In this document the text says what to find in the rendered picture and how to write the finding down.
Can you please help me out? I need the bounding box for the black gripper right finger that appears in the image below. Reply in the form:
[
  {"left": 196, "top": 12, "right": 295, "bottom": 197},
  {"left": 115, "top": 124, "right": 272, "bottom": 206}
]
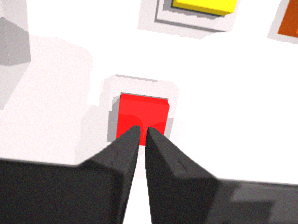
[{"left": 145, "top": 127, "right": 298, "bottom": 224}]

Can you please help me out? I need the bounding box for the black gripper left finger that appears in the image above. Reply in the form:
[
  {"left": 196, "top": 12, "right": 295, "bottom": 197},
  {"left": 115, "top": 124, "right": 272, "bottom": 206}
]
[{"left": 0, "top": 125, "right": 141, "bottom": 224}]

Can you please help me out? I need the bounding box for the red button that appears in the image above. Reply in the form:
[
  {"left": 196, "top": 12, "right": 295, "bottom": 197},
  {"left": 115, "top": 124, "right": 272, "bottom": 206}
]
[{"left": 107, "top": 74, "right": 180, "bottom": 146}]

